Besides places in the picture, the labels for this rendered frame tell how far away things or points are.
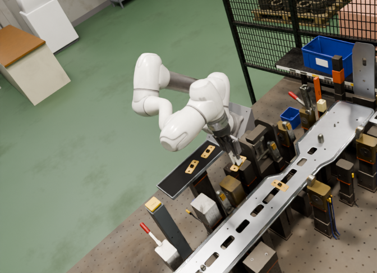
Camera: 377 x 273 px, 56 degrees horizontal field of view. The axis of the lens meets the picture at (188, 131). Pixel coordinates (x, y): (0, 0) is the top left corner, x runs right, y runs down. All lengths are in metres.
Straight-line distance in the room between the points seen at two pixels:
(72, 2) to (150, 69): 7.05
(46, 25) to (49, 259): 5.04
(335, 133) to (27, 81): 4.98
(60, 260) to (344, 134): 2.61
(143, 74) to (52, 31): 5.93
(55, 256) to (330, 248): 2.47
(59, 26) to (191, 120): 6.56
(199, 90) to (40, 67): 4.97
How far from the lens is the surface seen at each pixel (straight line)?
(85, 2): 8.88
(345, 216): 2.00
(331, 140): 1.93
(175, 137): 1.22
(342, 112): 2.08
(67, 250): 3.54
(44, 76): 6.13
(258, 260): 1.54
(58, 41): 7.70
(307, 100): 1.97
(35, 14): 7.53
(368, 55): 1.99
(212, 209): 1.65
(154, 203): 1.70
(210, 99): 1.28
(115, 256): 2.25
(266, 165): 1.90
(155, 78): 1.79
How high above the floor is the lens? 2.37
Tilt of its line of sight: 38 degrees down
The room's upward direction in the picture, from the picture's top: 25 degrees counter-clockwise
